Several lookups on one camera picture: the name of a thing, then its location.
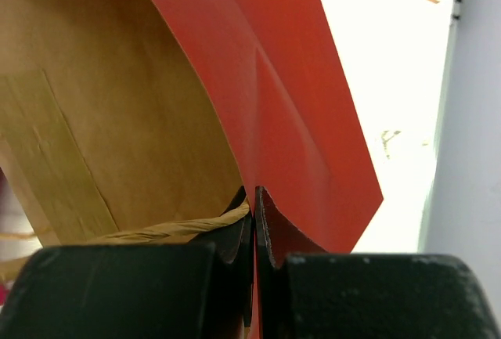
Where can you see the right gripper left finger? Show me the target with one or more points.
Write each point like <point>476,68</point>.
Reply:
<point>198,289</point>

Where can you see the red paper bag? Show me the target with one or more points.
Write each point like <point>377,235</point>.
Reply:
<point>135,122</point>

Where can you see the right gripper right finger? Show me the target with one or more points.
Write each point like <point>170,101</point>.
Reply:
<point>307,292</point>

